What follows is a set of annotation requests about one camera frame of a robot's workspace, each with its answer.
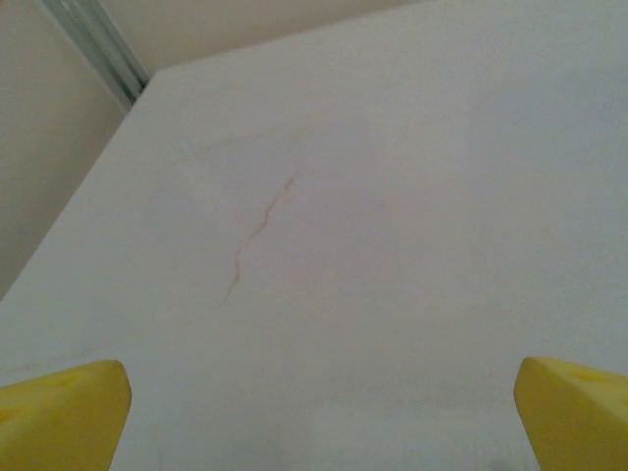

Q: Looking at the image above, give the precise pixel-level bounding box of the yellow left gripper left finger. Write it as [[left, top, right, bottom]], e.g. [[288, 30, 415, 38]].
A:
[[0, 358, 133, 471]]

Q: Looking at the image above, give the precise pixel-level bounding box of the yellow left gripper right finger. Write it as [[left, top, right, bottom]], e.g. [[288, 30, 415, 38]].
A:
[[512, 355, 628, 471]]

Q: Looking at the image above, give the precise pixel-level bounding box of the aluminium corner frame post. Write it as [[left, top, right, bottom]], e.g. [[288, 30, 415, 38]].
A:
[[45, 0, 151, 107]]

